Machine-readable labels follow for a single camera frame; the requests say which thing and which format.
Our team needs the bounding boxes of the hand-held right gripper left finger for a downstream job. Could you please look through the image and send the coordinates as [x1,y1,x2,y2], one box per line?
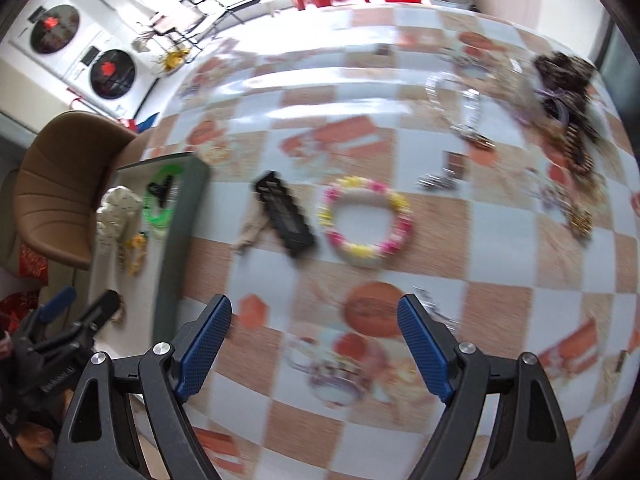
[52,294,233,480]

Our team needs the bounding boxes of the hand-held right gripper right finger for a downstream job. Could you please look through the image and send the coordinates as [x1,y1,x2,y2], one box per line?
[396,294,571,480]

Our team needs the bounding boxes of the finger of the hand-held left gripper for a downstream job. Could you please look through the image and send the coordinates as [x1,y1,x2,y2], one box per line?
[20,287,77,341]
[47,290,122,356]

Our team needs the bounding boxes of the grey jewelry box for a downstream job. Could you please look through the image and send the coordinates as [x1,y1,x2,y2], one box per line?
[85,152,211,356]

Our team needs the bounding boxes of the cream polka dot scrunchie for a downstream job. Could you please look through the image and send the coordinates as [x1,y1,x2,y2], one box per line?
[95,186,143,268]

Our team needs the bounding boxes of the pink yellow beaded bracelet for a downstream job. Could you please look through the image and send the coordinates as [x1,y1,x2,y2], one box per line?
[320,176,415,261]

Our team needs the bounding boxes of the green plastic bangle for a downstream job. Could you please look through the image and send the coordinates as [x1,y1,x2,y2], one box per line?
[142,162,182,233]

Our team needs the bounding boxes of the small black claw clip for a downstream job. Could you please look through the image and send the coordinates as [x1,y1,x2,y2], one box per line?
[146,176,178,203]

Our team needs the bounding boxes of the red patterned cushion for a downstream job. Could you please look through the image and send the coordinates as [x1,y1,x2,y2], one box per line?
[0,242,51,331]

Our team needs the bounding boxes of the brown padded chair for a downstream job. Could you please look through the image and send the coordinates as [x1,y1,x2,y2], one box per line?
[12,110,156,273]

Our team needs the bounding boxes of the large black hair claw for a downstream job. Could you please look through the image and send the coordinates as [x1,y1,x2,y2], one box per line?
[254,171,317,258]

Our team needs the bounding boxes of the small silver charm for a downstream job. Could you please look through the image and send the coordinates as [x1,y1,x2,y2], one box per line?
[417,170,461,191]

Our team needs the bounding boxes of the yellow floor ornament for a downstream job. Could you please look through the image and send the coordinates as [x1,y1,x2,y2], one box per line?
[155,42,193,73]

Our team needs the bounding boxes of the leopard print scrunchie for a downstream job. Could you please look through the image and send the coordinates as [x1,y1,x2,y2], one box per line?
[532,51,603,143]

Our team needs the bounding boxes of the gold chain piece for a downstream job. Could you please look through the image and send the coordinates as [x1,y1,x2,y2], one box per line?
[565,205,596,238]

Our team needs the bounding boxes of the brown spiral hair tie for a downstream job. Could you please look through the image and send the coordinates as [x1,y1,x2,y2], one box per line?
[557,120,596,176]

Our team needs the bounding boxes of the black frame folding chair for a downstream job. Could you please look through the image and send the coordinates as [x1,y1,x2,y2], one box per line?
[145,0,248,51]

